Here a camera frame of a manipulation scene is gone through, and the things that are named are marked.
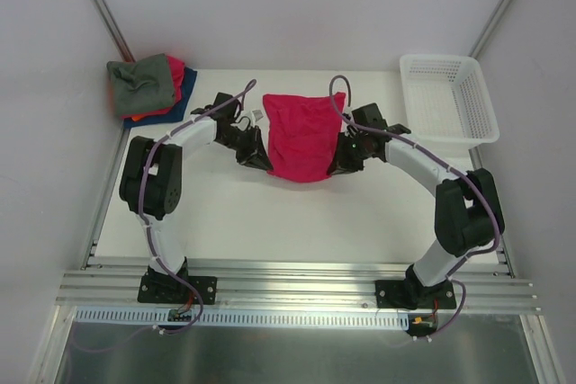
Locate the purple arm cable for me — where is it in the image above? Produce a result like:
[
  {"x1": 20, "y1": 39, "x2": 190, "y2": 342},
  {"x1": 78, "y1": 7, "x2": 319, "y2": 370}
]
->
[
  {"x1": 136, "y1": 78, "x2": 258, "y2": 335},
  {"x1": 328, "y1": 75, "x2": 503, "y2": 344}
]

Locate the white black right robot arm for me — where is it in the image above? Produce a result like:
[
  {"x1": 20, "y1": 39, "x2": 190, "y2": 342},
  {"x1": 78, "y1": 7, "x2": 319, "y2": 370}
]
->
[{"x1": 328, "y1": 103, "x2": 505, "y2": 310}]

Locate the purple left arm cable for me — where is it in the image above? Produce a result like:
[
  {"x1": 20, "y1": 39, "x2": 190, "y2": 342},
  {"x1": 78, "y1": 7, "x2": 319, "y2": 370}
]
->
[{"x1": 136, "y1": 78, "x2": 258, "y2": 335}]

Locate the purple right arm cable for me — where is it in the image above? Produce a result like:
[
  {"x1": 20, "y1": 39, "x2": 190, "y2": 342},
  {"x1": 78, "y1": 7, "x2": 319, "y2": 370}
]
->
[{"x1": 328, "y1": 75, "x2": 503, "y2": 344}]

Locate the aluminium frame rail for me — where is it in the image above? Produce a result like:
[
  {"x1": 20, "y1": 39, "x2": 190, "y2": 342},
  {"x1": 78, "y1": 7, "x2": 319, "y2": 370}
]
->
[{"x1": 56, "y1": 257, "x2": 544, "y2": 315}]

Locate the white plastic mesh basket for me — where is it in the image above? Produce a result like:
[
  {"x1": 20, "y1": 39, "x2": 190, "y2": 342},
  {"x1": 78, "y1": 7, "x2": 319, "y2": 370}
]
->
[{"x1": 400, "y1": 54, "x2": 500, "y2": 149}]

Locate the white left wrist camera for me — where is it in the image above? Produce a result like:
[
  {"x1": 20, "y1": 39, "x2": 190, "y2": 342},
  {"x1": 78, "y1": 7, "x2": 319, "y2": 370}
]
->
[{"x1": 245, "y1": 109, "x2": 264, "y2": 125}]

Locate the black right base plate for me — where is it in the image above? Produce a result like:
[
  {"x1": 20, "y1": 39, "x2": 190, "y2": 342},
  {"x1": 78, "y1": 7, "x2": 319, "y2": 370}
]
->
[{"x1": 374, "y1": 279, "x2": 456, "y2": 310}]

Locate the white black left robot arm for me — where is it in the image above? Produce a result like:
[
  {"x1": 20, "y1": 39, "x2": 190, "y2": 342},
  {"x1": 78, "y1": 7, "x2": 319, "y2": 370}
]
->
[{"x1": 119, "y1": 93, "x2": 272, "y2": 301}]

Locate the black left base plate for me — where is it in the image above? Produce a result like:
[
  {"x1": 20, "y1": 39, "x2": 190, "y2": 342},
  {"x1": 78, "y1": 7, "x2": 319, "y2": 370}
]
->
[{"x1": 137, "y1": 273, "x2": 218, "y2": 305}]

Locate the folded red t shirt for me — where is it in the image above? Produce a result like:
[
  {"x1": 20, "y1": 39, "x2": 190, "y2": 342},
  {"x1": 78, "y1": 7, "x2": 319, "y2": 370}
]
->
[{"x1": 142, "y1": 55, "x2": 185, "y2": 118}]

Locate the white slotted cable duct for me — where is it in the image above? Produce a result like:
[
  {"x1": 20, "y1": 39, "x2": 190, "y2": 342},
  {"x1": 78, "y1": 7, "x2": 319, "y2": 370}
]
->
[{"x1": 75, "y1": 307, "x2": 409, "y2": 331}]

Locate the crimson pink t shirt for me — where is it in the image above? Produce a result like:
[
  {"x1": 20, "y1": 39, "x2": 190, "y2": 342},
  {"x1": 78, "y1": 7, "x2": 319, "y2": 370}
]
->
[{"x1": 263, "y1": 92, "x2": 346, "y2": 183}]

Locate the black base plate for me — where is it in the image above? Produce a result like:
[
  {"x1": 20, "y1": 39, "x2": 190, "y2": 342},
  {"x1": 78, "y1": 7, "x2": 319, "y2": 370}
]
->
[
  {"x1": 137, "y1": 273, "x2": 218, "y2": 305},
  {"x1": 374, "y1": 279, "x2": 456, "y2": 310}
]

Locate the folded navy blue t shirt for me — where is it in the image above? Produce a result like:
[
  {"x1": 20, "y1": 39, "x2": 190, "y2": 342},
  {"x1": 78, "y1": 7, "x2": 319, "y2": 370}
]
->
[{"x1": 123, "y1": 67, "x2": 197, "y2": 129}]

